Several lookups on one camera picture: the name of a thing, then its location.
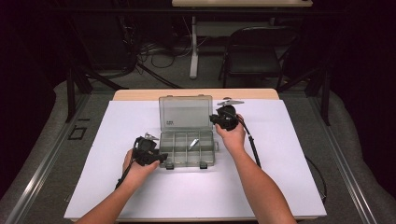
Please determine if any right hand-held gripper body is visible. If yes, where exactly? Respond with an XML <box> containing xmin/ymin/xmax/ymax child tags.
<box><xmin>216</xmin><ymin>98</ymin><xmax>246</xmax><ymax>132</ymax></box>

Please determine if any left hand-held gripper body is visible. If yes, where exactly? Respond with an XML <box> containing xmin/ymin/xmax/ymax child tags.
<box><xmin>132</xmin><ymin>133</ymin><xmax>162</xmax><ymax>167</ymax></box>

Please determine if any clear plastic compartment box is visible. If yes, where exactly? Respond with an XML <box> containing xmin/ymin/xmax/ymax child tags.
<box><xmin>158</xmin><ymin>94</ymin><xmax>220</xmax><ymax>171</ymax></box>

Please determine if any silver nail clipper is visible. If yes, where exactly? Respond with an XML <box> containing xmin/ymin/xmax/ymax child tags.
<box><xmin>187</xmin><ymin>138</ymin><xmax>201</xmax><ymax>152</ymax></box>

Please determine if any person's right hand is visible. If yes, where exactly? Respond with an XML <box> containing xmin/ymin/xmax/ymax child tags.
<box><xmin>215</xmin><ymin>114</ymin><xmax>248</xmax><ymax>156</ymax></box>

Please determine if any person's left hand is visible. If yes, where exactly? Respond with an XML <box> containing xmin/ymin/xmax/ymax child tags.
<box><xmin>121</xmin><ymin>148</ymin><xmax>161</xmax><ymax>189</ymax></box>

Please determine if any black folding chair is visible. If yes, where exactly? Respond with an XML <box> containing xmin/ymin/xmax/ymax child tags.
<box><xmin>219</xmin><ymin>26</ymin><xmax>301</xmax><ymax>91</ymax></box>

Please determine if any black metal stand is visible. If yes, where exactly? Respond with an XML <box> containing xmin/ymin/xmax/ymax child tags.
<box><xmin>276</xmin><ymin>65</ymin><xmax>332</xmax><ymax>127</ymax></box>
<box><xmin>64</xmin><ymin>65</ymin><xmax>129</xmax><ymax>124</ymax></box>

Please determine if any wooden desk with white leg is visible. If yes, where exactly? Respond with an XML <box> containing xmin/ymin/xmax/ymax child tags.
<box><xmin>171</xmin><ymin>0</ymin><xmax>314</xmax><ymax>80</ymax></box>

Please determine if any left hand-held gripper cable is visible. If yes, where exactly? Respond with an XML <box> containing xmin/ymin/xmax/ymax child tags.
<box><xmin>114</xmin><ymin>158</ymin><xmax>136</xmax><ymax>191</ymax></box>

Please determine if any hand-held gripper cable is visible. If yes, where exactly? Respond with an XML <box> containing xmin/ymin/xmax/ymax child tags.
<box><xmin>114</xmin><ymin>158</ymin><xmax>136</xmax><ymax>191</ymax></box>
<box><xmin>235</xmin><ymin>115</ymin><xmax>262</xmax><ymax>170</ymax></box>

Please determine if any right hand-held gripper cable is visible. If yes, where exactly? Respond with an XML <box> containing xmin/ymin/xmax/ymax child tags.
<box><xmin>235</xmin><ymin>115</ymin><xmax>262</xmax><ymax>170</ymax></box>

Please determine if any tangle of floor cables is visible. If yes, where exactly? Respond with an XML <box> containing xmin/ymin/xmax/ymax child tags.
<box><xmin>122</xmin><ymin>15</ymin><xmax>210</xmax><ymax>90</ymax></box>

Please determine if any metal floor rail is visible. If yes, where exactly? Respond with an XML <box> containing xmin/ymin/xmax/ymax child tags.
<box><xmin>0</xmin><ymin>92</ymin><xmax>92</xmax><ymax>224</ymax></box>
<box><xmin>307</xmin><ymin>92</ymin><xmax>378</xmax><ymax>224</ymax></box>

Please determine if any black cable beside table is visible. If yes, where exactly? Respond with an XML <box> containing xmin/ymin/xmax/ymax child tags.
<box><xmin>304</xmin><ymin>154</ymin><xmax>329</xmax><ymax>205</ymax></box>

